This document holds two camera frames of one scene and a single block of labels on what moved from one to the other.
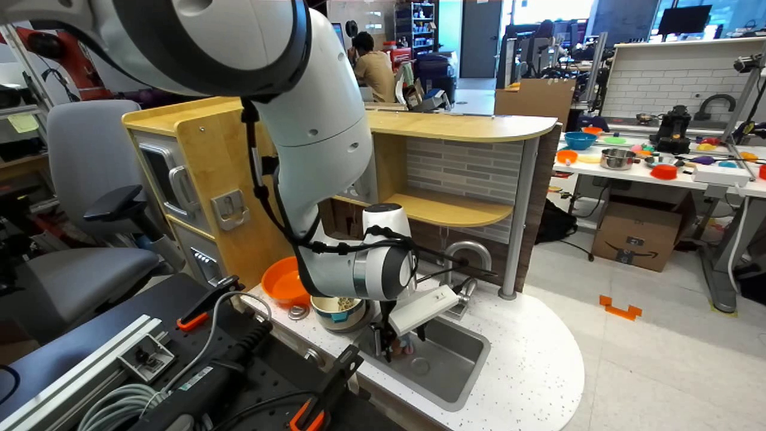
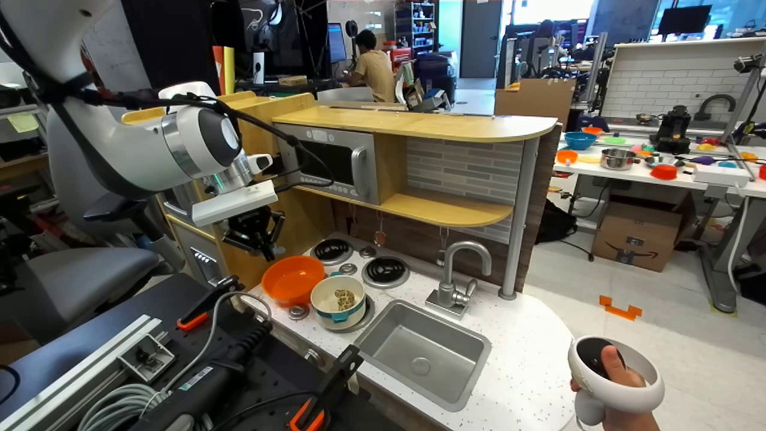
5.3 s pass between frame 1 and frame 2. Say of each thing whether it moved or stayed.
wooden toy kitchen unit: stayed
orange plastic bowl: stayed
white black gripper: moved
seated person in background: stayed
